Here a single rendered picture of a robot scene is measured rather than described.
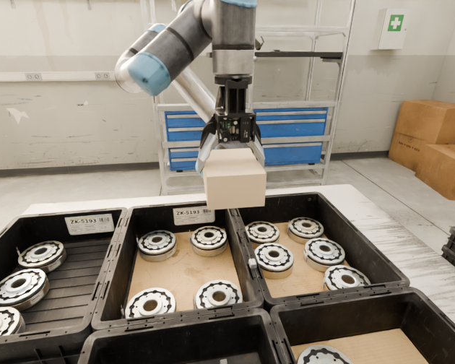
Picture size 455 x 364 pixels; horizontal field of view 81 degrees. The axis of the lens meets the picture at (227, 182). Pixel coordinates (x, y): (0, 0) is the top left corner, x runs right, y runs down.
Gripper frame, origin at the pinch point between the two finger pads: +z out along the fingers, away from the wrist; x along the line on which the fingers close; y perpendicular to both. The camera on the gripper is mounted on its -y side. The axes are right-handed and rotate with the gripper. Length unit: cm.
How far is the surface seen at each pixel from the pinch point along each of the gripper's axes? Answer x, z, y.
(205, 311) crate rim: -7.8, 16.5, 23.1
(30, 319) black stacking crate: -44, 27, 12
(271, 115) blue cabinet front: 66, 29, -186
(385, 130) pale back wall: 254, 73, -272
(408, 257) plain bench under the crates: 63, 40, -7
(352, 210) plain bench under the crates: 61, 40, -38
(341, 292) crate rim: 17.9, 16.5, 22.3
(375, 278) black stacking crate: 31.4, 22.4, 15.0
